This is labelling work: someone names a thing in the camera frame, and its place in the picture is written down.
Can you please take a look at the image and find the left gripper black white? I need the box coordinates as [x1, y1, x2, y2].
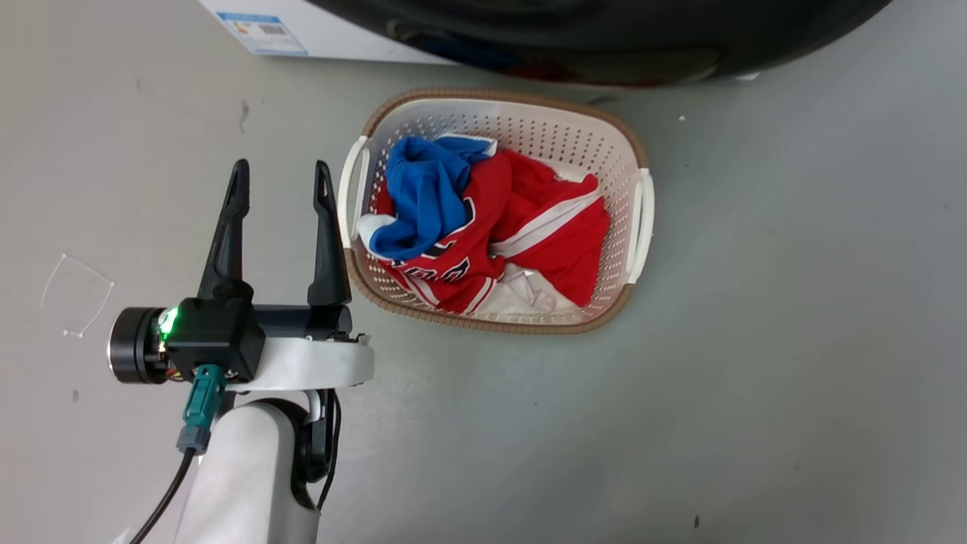
[108, 159, 375, 392]

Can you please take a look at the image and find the white washing machine body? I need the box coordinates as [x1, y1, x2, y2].
[198, 0, 456, 66]

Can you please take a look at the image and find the blue garment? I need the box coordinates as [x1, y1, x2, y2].
[355, 134, 500, 262]

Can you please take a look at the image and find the blue white energy label sticker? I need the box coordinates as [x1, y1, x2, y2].
[217, 11, 310, 57]

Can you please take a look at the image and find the white garment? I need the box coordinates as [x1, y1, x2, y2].
[474, 261, 581, 317]

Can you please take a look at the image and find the red basketball jersey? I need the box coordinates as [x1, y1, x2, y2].
[375, 148, 611, 317]

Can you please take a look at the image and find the white perforated laundry basket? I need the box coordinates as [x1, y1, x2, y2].
[337, 88, 656, 336]

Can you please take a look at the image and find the black cable with teal connector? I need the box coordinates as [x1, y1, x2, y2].
[128, 363, 228, 544]

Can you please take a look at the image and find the thin white string loop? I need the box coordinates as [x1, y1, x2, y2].
[41, 252, 116, 339]

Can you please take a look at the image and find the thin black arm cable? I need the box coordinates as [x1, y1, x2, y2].
[316, 388, 343, 512]

